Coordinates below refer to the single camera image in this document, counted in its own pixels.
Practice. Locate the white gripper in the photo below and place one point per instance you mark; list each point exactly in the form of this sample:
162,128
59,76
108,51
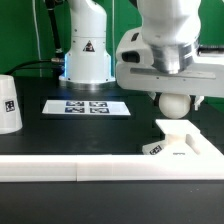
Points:
135,71

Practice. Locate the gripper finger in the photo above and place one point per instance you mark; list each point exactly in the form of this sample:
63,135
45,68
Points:
197,102

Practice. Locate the white lamp bulb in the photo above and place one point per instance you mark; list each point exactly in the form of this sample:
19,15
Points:
174,106

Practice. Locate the white lamp base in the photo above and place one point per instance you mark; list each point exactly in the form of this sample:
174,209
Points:
175,143

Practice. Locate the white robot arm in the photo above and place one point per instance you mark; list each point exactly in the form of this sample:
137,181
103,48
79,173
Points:
162,55

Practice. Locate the white lamp hood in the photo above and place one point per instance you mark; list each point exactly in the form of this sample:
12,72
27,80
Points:
10,117

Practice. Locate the white L-shaped fence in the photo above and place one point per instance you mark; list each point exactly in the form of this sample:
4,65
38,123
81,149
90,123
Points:
206,164

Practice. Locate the white tag sheet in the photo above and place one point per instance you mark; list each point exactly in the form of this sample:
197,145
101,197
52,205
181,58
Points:
72,107

